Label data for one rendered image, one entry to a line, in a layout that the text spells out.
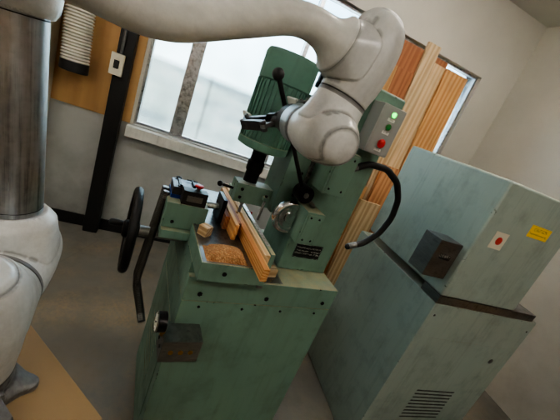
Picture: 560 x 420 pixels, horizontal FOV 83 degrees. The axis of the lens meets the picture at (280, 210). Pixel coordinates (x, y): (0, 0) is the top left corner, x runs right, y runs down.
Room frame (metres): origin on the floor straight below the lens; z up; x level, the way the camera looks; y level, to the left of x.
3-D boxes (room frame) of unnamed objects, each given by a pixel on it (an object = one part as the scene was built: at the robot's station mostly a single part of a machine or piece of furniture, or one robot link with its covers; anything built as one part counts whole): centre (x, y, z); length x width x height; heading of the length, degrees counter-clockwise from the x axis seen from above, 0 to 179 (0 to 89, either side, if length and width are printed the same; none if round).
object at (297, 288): (1.15, 0.03, 0.76); 0.57 x 0.45 x 0.09; 119
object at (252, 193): (1.10, 0.12, 1.03); 0.14 x 0.07 x 0.09; 119
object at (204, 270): (1.05, 0.24, 0.87); 0.61 x 0.30 x 0.06; 29
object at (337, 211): (1.23, -0.12, 1.16); 0.22 x 0.22 x 0.72; 29
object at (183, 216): (1.01, 0.31, 0.91); 0.15 x 0.14 x 0.09; 29
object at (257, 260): (1.05, 0.12, 0.92); 0.62 x 0.02 x 0.04; 29
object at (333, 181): (1.06, -0.12, 1.23); 0.09 x 0.08 x 0.15; 119
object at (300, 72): (1.09, 0.14, 1.35); 0.18 x 0.18 x 0.31
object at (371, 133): (1.12, -0.21, 1.40); 0.10 x 0.06 x 0.16; 119
